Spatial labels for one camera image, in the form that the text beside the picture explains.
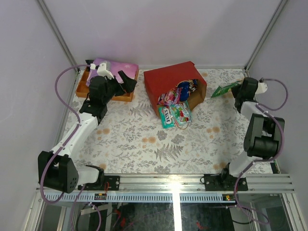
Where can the green candy packet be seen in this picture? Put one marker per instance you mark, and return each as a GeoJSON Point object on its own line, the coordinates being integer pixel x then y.
{"type": "Point", "coordinates": [223, 90]}

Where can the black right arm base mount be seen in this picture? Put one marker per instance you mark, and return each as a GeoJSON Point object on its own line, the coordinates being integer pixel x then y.
{"type": "Point", "coordinates": [218, 182]}

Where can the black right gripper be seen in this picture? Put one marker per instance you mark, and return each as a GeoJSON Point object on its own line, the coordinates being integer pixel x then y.
{"type": "Point", "coordinates": [234, 91]}

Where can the aluminium front rail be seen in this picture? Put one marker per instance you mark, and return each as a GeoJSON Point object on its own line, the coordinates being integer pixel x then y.
{"type": "Point", "coordinates": [161, 183]}

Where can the pink purple Fox's candy bag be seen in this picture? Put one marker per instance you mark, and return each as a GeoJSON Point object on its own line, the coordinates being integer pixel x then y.
{"type": "Point", "coordinates": [170, 98]}

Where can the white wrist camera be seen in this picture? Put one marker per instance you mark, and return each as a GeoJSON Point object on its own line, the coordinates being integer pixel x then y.
{"type": "Point", "coordinates": [103, 69]}
{"type": "Point", "coordinates": [261, 88]}

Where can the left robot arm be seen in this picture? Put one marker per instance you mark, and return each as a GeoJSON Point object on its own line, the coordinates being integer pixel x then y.
{"type": "Point", "coordinates": [56, 168]}

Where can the blue Oreo snack bag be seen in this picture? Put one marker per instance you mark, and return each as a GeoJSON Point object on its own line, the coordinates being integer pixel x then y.
{"type": "Point", "coordinates": [187, 87]}

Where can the wooden compartment tray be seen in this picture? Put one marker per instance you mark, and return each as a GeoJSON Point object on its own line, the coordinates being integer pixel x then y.
{"type": "Point", "coordinates": [82, 90]}

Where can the dark patterned cloth at back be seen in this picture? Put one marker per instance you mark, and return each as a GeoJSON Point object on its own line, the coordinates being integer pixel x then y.
{"type": "Point", "coordinates": [89, 63]}

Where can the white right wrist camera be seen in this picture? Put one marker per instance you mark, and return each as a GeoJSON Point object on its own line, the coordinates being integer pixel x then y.
{"type": "Point", "coordinates": [261, 88]}

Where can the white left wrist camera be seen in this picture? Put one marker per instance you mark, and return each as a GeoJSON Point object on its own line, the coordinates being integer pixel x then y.
{"type": "Point", "coordinates": [103, 69]}

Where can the teal Fox's candy bag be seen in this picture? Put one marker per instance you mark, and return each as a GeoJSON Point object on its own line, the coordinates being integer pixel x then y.
{"type": "Point", "coordinates": [176, 115]}

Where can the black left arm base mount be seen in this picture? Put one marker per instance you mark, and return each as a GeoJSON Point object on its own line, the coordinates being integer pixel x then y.
{"type": "Point", "coordinates": [107, 182]}

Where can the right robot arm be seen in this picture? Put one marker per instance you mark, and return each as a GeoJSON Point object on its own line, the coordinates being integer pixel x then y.
{"type": "Point", "coordinates": [264, 138]}

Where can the red paper bag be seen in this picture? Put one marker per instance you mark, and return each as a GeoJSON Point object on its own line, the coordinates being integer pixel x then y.
{"type": "Point", "coordinates": [161, 80]}

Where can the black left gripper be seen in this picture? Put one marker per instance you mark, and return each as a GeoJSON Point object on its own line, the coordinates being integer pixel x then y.
{"type": "Point", "coordinates": [119, 84]}

